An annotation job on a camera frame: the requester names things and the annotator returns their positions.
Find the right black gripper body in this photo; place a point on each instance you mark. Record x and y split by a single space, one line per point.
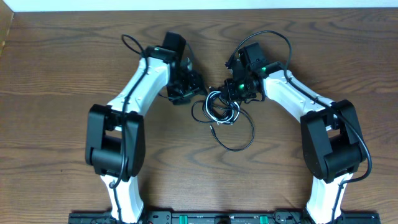
239 90

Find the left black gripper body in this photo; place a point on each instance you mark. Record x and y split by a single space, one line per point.
188 85

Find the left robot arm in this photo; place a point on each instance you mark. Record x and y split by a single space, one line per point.
115 136

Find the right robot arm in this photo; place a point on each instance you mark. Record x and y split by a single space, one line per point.
333 146

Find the cardboard panel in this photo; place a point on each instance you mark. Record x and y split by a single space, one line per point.
7 15

